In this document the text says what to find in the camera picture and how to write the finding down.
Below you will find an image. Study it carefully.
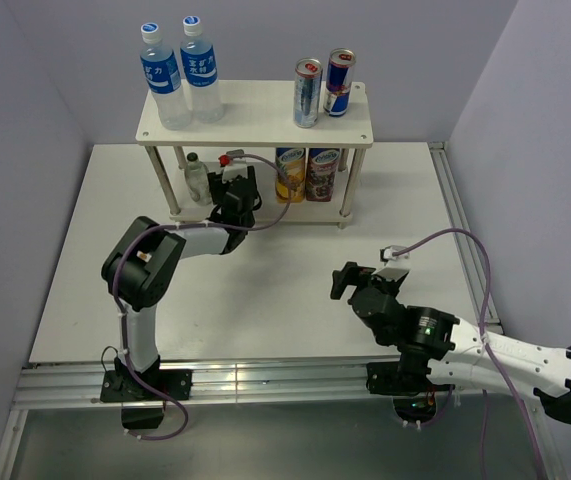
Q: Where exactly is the green cap soda bottle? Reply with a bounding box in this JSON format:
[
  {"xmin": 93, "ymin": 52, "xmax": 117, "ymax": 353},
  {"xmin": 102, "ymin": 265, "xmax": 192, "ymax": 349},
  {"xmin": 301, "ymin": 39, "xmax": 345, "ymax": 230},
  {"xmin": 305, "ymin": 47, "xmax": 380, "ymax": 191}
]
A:
[{"xmin": 184, "ymin": 152, "xmax": 212, "ymax": 206}]

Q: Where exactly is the Red Bull can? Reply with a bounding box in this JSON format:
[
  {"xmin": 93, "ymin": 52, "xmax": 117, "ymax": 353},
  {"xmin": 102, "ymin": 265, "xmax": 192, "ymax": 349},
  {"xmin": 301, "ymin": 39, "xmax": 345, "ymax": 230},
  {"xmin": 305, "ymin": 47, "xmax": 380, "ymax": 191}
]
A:
[
  {"xmin": 293, "ymin": 57, "xmax": 323, "ymax": 128},
  {"xmin": 324, "ymin": 48, "xmax": 356, "ymax": 117}
]

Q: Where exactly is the blue label water bottle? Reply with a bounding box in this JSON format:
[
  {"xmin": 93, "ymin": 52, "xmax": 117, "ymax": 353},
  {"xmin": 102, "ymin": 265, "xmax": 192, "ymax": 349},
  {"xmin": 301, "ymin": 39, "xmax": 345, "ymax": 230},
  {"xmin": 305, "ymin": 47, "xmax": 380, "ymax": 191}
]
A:
[
  {"xmin": 180, "ymin": 16, "xmax": 224, "ymax": 123},
  {"xmin": 140, "ymin": 22, "xmax": 191, "ymax": 131}
]

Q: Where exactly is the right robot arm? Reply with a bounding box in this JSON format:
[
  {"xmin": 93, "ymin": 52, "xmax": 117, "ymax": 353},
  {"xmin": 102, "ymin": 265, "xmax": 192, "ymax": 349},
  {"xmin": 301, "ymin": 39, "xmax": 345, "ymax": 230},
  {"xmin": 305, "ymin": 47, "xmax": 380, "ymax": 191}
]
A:
[{"xmin": 330, "ymin": 262, "xmax": 571, "ymax": 425}]

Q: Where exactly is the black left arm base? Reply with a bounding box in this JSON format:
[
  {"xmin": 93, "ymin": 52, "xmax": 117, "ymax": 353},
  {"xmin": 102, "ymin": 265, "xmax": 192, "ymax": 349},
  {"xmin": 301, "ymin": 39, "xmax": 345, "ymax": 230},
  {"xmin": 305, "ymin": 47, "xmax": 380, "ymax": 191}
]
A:
[{"xmin": 100, "ymin": 369, "xmax": 193, "ymax": 433}]

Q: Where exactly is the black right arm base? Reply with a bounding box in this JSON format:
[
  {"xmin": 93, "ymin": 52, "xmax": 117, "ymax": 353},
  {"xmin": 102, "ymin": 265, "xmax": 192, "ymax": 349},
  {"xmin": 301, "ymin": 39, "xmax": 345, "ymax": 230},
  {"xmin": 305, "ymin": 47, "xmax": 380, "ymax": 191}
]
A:
[{"xmin": 366, "ymin": 361, "xmax": 454, "ymax": 430}]

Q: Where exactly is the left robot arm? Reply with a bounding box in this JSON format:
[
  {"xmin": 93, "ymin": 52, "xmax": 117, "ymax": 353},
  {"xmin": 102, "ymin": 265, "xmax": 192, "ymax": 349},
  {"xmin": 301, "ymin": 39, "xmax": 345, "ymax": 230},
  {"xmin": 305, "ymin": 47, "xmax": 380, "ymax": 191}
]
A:
[{"xmin": 101, "ymin": 162, "xmax": 262, "ymax": 401}]

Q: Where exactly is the white two-tier shelf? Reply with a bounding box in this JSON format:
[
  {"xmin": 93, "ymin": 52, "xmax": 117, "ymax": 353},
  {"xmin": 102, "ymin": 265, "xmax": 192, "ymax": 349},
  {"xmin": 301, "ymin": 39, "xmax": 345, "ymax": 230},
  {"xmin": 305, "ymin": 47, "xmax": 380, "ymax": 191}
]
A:
[{"xmin": 136, "ymin": 80, "xmax": 373, "ymax": 228}]

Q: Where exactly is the yellow pineapple juice carton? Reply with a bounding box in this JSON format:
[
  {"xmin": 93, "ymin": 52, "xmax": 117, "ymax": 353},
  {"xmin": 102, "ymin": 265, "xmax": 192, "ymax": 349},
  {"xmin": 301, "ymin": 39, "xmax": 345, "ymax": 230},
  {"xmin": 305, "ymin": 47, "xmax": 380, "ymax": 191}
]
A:
[{"xmin": 275, "ymin": 147, "xmax": 306, "ymax": 203}]

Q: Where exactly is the dark red berry juice carton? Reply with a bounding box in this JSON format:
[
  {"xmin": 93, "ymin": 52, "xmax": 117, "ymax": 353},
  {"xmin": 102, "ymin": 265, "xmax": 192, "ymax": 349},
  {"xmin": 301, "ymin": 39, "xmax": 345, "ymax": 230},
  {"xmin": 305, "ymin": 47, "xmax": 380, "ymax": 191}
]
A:
[{"xmin": 305, "ymin": 148, "xmax": 341, "ymax": 202}]

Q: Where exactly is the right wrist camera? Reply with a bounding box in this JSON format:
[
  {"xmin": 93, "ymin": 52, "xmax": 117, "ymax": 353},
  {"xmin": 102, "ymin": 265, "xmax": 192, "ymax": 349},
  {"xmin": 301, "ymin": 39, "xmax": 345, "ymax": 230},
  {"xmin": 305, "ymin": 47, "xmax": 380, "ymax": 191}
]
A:
[{"xmin": 377, "ymin": 245, "xmax": 411, "ymax": 281}]

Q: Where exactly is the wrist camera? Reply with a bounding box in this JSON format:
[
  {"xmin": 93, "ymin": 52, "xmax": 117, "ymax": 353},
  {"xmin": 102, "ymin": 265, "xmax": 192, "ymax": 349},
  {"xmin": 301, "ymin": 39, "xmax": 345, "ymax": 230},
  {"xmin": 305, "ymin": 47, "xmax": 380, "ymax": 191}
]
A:
[
  {"xmin": 219, "ymin": 149, "xmax": 248, "ymax": 183},
  {"xmin": 377, "ymin": 245, "xmax": 411, "ymax": 281}
]

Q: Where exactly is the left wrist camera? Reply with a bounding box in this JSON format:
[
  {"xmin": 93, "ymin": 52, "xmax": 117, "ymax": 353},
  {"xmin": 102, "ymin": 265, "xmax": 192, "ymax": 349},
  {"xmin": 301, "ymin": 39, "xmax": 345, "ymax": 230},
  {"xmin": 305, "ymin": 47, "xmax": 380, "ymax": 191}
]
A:
[{"xmin": 219, "ymin": 149, "xmax": 248, "ymax": 183}]

